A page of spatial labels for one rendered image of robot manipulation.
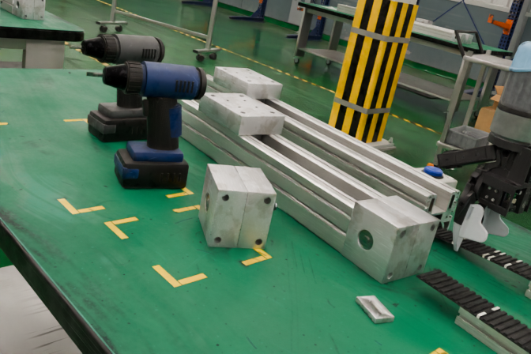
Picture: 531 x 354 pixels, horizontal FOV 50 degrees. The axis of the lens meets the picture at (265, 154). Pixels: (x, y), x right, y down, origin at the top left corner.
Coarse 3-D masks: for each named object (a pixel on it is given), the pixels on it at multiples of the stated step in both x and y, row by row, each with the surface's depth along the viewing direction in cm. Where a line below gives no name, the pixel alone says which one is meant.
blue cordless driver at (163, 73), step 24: (120, 72) 92; (144, 72) 93; (168, 72) 95; (192, 72) 97; (144, 96) 96; (168, 96) 96; (192, 96) 98; (168, 120) 98; (144, 144) 101; (168, 144) 100; (120, 168) 98; (144, 168) 98; (168, 168) 100
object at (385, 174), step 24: (288, 120) 129; (312, 120) 133; (312, 144) 123; (336, 144) 119; (360, 144) 122; (360, 168) 113; (384, 168) 109; (408, 168) 112; (384, 192) 108; (408, 192) 103; (432, 192) 102; (456, 192) 105
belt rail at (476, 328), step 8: (464, 312) 77; (456, 320) 78; (464, 320) 77; (472, 320) 76; (464, 328) 77; (472, 328) 76; (480, 328) 76; (488, 328) 74; (480, 336) 75; (488, 336) 75; (496, 336) 73; (488, 344) 74; (496, 344) 73; (504, 344) 72; (512, 344) 72; (496, 352) 73; (504, 352) 72; (512, 352) 72; (520, 352) 71; (528, 352) 70
